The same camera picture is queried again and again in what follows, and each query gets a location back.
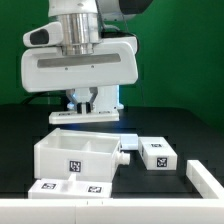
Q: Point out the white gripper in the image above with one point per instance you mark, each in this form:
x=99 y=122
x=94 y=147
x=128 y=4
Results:
x=112 y=63

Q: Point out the white cabinet body box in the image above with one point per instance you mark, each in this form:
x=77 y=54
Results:
x=91 y=156

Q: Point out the white cabinet door panel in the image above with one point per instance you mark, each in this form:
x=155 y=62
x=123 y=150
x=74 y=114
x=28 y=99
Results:
x=69 y=189

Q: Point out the white cabinet top panel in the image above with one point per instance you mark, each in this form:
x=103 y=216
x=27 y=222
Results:
x=69 y=117

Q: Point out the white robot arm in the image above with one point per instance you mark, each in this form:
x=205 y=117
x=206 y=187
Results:
x=81 y=53

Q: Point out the small white cabinet block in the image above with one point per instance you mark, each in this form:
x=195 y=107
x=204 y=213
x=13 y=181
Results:
x=157 y=154

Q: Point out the white marker base sheet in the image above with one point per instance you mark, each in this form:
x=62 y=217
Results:
x=129 y=141

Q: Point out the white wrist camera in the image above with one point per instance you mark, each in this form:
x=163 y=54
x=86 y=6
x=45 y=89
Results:
x=48 y=35

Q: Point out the white L-shaped fence wall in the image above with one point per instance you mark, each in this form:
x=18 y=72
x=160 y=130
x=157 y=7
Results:
x=208 y=209

